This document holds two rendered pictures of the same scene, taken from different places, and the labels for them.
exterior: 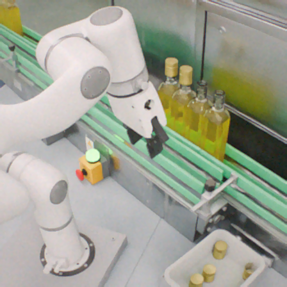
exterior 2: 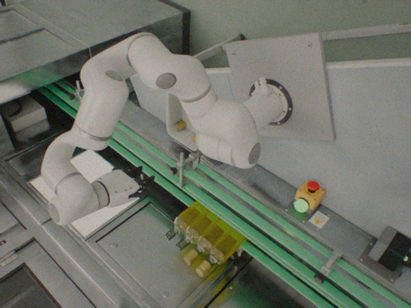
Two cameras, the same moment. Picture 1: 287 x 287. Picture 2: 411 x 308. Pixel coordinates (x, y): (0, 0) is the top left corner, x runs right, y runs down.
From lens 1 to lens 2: 1.13 m
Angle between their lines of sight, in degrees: 63
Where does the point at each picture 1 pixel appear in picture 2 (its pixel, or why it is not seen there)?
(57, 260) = (258, 91)
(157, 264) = not seen: hidden behind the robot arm
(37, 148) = (399, 220)
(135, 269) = not seen: hidden behind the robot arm
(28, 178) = (210, 139)
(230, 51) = (169, 277)
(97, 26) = (52, 203)
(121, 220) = (268, 148)
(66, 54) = (48, 176)
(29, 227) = (318, 115)
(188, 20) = not seen: outside the picture
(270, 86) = (152, 245)
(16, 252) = (307, 84)
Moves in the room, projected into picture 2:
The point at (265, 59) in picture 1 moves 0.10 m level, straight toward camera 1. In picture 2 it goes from (144, 261) to (133, 241)
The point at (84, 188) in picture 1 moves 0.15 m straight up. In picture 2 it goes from (313, 174) to (288, 199)
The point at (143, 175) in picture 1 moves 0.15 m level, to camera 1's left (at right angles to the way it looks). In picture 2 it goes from (244, 186) to (274, 179)
